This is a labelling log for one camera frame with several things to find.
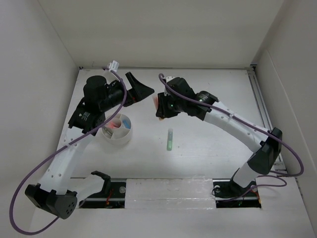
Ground thin red pen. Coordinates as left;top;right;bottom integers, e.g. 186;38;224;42
107;118;122;128

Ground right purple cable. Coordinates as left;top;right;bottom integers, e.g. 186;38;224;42
158;73;305;202

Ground aluminium rail right side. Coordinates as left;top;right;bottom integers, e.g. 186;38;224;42
247;64;287;174

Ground green highlighter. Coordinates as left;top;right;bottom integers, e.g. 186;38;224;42
166;128;173;151

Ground orange yellow highlighter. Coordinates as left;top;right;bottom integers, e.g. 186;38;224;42
153;96;164;120

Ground purple cable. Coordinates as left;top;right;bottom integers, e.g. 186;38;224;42
9;65;128;235
158;73;305;202

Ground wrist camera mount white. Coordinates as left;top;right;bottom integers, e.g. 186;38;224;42
164;76;174;83
104;60;119;72

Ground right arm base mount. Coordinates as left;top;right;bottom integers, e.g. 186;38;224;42
211;179;262;208

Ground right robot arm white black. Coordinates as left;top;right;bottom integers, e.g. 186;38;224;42
156;77;282;199

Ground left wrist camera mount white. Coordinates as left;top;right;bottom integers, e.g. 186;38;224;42
104;60;119;72

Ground white round divided organizer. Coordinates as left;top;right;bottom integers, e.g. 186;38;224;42
102;114;133;146

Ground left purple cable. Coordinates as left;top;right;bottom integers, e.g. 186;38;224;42
9;65;128;235

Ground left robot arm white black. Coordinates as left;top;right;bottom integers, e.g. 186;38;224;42
25;72;154;219

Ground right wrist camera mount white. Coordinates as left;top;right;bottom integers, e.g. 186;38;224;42
164;76;174;83

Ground black handled scissors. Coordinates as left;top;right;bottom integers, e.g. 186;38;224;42
103;127;113;137

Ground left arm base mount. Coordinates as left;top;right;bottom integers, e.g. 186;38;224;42
79;178;126;209

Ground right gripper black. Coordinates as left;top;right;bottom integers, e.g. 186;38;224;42
157;91;185;118

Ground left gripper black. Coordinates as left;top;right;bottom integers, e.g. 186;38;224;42
100;72;154;112

